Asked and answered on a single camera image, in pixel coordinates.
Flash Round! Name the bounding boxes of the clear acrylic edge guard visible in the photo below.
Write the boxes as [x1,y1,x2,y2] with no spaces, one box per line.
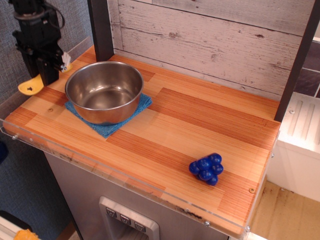
[0,36,281,237]

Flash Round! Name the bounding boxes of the orange yellow object bottom left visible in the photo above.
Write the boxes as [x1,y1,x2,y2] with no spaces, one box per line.
[13,229,39,240]

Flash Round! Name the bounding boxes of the silver dispenser button panel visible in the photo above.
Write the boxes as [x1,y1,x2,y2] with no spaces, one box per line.
[99,196,160,240]

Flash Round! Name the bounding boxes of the blue folded cloth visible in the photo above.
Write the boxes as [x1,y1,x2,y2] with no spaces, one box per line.
[64,93,153,138]

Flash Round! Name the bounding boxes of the blue plastic grape bunch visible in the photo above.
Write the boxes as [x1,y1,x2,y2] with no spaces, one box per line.
[188,153,224,186]

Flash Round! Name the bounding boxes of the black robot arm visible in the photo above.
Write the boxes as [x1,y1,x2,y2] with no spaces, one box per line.
[9,0,65,86]

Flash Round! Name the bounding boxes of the dark frame post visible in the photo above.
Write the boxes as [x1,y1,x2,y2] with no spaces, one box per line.
[274,0,320,122]
[87,0,114,62]

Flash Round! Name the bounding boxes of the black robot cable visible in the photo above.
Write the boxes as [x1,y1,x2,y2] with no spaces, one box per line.
[43,2,66,32]

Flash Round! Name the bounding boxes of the white toy sink drainer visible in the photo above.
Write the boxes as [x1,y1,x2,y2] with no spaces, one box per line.
[266,92,320,201]

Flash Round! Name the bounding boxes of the stainless steel bowl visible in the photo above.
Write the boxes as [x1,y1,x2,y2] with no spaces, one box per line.
[65,61,144,126]

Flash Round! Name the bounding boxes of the dark right frame post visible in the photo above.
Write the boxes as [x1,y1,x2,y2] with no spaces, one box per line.
[274,0,320,122]

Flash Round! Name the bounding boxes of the yellow brush with white bristles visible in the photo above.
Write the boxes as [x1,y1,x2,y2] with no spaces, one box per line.
[18,52,72,96]

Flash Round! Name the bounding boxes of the dark left frame post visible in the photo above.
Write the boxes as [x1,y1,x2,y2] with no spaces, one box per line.
[87,0,114,62]

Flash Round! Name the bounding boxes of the grey toy fridge cabinet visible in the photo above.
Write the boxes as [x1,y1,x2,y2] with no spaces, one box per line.
[45,153,229,240]

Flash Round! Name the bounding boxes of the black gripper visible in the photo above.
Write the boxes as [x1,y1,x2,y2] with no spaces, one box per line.
[12,14,63,86]

